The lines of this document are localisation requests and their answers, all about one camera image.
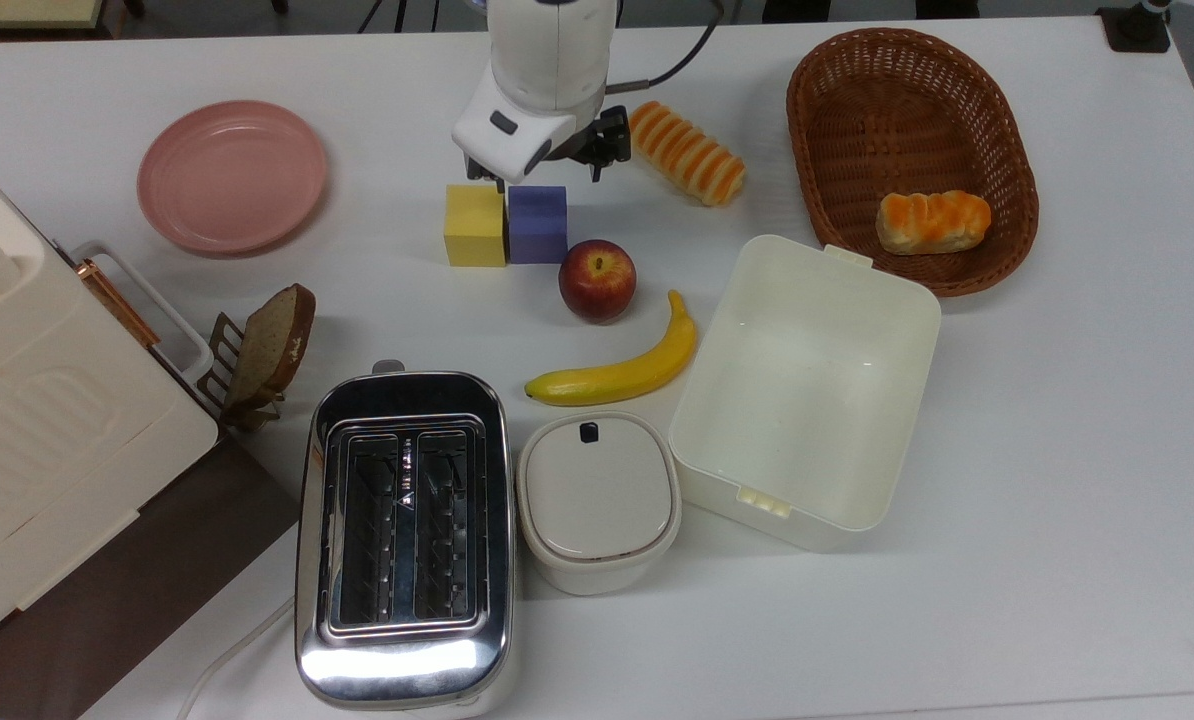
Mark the red apple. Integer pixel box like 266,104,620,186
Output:
558,239,638,324

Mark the brown wicker basket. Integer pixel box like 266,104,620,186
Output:
786,27,1041,298

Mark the silver two-slot toaster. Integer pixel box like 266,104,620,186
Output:
294,360,518,716

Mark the short orange striped bun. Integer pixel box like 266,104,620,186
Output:
876,190,993,255

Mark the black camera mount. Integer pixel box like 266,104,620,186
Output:
1097,0,1173,53

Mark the open white plastic box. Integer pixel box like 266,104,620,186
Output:
668,234,943,553

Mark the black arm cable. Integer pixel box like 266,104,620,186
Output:
602,0,728,96

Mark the brown bread slice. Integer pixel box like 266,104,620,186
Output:
222,284,317,409

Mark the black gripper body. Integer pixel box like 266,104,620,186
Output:
542,118,603,166

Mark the small white lidded container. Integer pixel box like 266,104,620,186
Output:
516,411,683,597

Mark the long orange striped bread roll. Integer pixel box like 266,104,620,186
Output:
628,100,748,208

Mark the purple cube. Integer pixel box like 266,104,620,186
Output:
507,185,569,265

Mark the yellow cube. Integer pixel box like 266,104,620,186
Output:
443,184,509,268

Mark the pale yellow tabletop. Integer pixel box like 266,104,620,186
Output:
0,0,103,31

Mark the white toaster cord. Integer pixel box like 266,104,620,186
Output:
177,595,298,720

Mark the pink plate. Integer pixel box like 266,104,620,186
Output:
137,100,329,256

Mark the cream toy oven with handles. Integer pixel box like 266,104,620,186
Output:
0,148,220,656

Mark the yellow banana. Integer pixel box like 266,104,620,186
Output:
524,289,700,408

